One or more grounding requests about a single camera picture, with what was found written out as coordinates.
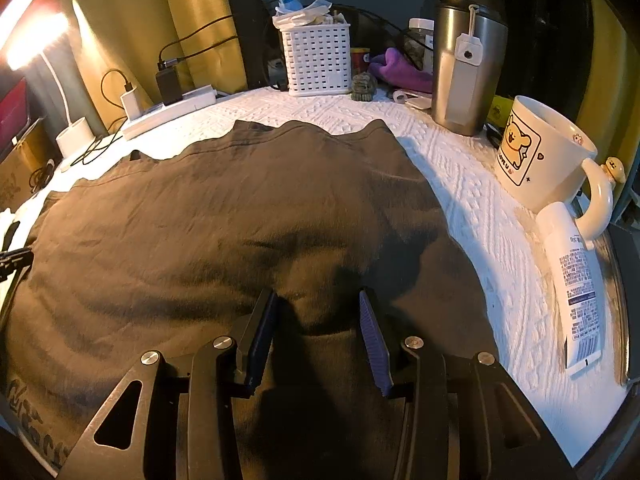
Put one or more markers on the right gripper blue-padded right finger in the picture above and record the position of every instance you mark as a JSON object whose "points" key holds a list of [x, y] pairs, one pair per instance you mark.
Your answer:
{"points": [[464, 418]]}

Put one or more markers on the yellow curtain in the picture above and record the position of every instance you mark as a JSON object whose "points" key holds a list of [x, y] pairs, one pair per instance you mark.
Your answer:
{"points": [[113, 39]]}

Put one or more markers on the tablet with red screen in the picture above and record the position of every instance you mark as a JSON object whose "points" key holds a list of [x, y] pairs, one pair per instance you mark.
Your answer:
{"points": [[14, 114]]}

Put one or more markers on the small grey figurine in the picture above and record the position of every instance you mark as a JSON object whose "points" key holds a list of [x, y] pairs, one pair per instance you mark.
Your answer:
{"points": [[364, 87]]}

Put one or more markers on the black charger plug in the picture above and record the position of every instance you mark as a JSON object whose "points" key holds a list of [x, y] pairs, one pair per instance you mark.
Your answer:
{"points": [[168, 82]]}

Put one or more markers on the clear jar white lid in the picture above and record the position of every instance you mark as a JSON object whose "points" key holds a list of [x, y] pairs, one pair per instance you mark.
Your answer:
{"points": [[419, 43]]}

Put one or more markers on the white cream tube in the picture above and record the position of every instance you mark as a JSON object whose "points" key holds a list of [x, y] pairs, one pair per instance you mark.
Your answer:
{"points": [[574, 287]]}

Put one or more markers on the dark brown t-shirt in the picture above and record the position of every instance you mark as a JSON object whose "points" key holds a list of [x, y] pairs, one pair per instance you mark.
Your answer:
{"points": [[166, 254]]}

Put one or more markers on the white textured bed cover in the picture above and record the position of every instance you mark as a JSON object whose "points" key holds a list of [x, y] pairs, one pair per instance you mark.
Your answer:
{"points": [[582, 410]]}

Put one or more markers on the white perforated plastic basket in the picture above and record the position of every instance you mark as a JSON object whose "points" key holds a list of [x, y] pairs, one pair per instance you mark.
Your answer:
{"points": [[316, 47]]}

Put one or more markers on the brown cardboard box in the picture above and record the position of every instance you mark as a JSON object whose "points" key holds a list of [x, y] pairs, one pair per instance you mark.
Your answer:
{"points": [[32, 152]]}

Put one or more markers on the white charger plug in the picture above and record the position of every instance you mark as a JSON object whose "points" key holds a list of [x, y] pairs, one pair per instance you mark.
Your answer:
{"points": [[132, 102]]}

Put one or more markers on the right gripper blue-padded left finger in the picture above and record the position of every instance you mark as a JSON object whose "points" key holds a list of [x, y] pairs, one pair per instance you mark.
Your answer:
{"points": [[172, 418]]}

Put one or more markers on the white desk lamp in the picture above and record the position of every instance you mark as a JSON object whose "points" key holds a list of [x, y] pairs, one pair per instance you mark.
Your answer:
{"points": [[39, 47]]}

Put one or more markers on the white cartoon mug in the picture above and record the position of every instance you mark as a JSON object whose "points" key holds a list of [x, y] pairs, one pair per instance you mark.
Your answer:
{"points": [[544, 158]]}

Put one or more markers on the stainless steel tumbler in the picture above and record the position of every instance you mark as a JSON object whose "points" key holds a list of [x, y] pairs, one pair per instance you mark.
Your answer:
{"points": [[469, 49]]}

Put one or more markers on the white power strip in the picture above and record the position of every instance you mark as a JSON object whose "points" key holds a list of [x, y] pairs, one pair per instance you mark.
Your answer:
{"points": [[159, 114]]}

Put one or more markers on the purple cloth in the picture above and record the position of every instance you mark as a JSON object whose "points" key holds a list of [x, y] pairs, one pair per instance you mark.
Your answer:
{"points": [[393, 68]]}

